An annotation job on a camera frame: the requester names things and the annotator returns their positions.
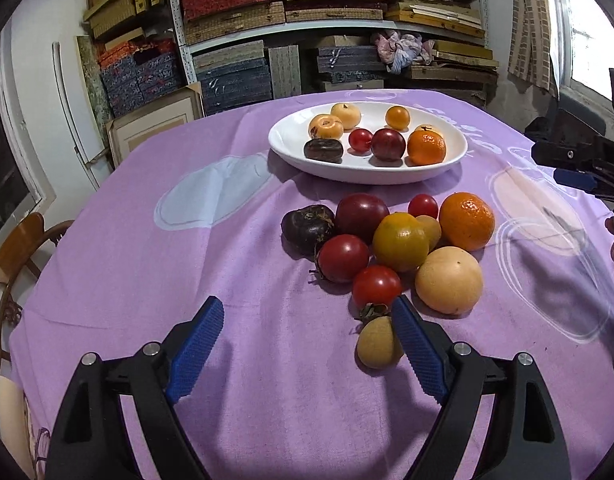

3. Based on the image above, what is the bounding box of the crumpled pink cloth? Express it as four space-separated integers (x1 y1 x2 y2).
373 30 435 75

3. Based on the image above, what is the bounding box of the dark purple mangosteen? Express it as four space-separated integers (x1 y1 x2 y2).
281 204 336 257

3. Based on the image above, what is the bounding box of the window with white frame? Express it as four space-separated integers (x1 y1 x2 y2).
0 24 56 256

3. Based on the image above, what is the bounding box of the pale yellow pear fruit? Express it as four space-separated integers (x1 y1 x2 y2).
331 102 361 130

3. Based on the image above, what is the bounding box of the small tan loquat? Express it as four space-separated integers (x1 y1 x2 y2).
417 214 443 252

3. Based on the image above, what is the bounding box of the dark red plum on plate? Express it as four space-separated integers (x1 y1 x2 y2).
371 128 406 162

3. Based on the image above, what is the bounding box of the yellow-orange citrus fruit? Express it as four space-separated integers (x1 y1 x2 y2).
372 212 429 273

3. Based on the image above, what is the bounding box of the metal storage shelf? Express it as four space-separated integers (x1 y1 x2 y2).
81 0 501 116

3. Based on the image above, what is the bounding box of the peach apple with blemish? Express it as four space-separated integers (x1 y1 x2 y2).
308 114 344 140

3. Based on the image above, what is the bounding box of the small red cherry on plate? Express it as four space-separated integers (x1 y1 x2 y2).
348 128 373 154

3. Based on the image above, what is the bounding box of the framed picture leaning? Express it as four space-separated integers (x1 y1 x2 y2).
106 82 204 168

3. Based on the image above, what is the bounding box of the dark brown fruit on plate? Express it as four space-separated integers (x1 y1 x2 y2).
304 139 344 164

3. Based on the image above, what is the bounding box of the small orange kumquat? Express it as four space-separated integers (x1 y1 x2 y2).
385 105 411 131

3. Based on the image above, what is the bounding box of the red tomato with stem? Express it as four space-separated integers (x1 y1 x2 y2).
316 234 370 284

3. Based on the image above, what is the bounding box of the dark red plum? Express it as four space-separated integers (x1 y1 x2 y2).
371 128 406 162
335 193 389 245

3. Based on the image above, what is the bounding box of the tan round longan fruit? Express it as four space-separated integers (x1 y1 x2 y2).
356 316 403 370

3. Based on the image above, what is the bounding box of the wooden chair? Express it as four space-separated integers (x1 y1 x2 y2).
0 212 73 370

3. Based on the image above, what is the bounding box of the white oval plate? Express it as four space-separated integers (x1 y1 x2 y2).
268 101 467 185

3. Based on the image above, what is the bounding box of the orange tangerine on plate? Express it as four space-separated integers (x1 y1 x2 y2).
407 131 447 166

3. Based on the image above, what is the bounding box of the large pale yellow fruit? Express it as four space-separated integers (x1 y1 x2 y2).
414 246 484 316

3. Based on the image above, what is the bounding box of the small red cherry tomato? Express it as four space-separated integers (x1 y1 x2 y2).
408 194 439 219

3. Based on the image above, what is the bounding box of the large orange tangerine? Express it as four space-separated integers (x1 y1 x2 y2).
438 192 496 252

